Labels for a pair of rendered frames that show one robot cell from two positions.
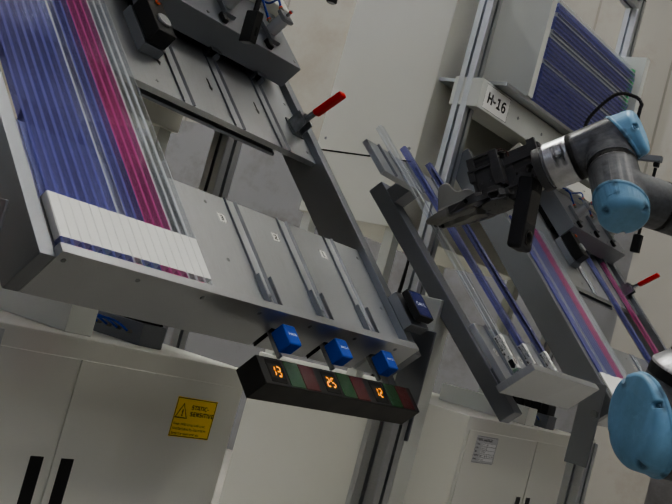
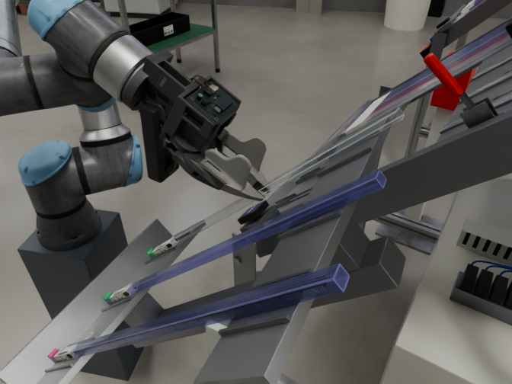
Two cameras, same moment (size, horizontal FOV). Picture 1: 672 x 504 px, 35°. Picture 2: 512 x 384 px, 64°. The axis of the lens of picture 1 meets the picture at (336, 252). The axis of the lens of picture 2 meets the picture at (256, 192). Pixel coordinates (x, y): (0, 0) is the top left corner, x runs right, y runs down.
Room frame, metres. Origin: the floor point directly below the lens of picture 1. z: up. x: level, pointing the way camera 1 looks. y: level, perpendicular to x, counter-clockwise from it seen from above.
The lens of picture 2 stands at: (2.15, -0.19, 1.26)
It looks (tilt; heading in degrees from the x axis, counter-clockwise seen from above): 37 degrees down; 174
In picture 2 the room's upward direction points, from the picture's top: straight up
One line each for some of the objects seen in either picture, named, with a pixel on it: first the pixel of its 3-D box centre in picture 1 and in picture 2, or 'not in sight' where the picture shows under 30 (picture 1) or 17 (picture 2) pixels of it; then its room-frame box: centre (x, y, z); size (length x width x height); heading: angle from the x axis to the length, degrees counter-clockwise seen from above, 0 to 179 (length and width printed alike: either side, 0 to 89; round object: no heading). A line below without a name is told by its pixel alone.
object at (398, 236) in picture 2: not in sight; (431, 155); (0.85, 0.64, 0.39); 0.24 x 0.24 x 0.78; 51
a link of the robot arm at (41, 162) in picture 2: not in sight; (54, 175); (1.33, -0.58, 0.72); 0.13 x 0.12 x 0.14; 108
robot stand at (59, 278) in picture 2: not in sight; (96, 299); (1.33, -0.58, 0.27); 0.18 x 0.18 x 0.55; 73
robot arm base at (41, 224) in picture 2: not in sight; (65, 214); (1.33, -0.58, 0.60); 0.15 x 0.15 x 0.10
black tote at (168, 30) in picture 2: not in sight; (155, 30); (-0.97, -0.60, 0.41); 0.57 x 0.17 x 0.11; 141
